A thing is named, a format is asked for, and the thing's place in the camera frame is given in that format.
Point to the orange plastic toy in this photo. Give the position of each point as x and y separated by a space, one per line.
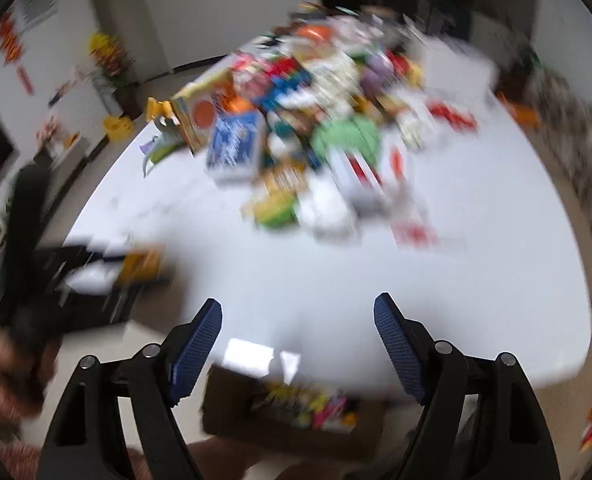
520 107

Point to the yellow toy block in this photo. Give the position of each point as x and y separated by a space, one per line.
158 109

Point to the red toy figure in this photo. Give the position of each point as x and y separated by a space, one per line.
451 116

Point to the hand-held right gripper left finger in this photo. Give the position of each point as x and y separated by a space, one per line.
198 350

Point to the green crumpled bag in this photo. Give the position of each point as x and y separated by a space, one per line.
347 135

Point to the brown cardboard box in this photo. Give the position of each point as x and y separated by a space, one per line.
291 412

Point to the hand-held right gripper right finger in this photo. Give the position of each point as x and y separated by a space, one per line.
401 350

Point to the white door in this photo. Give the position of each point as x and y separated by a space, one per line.
135 25

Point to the yellow flower plant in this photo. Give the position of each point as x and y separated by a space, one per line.
109 60

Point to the person's left hand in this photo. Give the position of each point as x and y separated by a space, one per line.
5 375

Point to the red knot wall decoration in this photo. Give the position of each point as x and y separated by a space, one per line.
10 40

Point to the floral sofa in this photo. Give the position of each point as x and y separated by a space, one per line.
571 130

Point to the grey green dinosaur toy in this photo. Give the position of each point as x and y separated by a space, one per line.
160 150

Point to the white desk organiser box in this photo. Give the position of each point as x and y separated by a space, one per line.
456 67

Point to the blue printed box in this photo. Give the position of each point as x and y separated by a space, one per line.
233 146

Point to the orange picture book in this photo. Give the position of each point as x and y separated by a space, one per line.
195 117

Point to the yellow white snack packet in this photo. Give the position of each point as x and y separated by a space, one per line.
120 267

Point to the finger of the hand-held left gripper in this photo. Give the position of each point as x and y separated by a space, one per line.
75 252
100 305

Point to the yellow potty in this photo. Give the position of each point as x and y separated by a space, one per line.
118 128

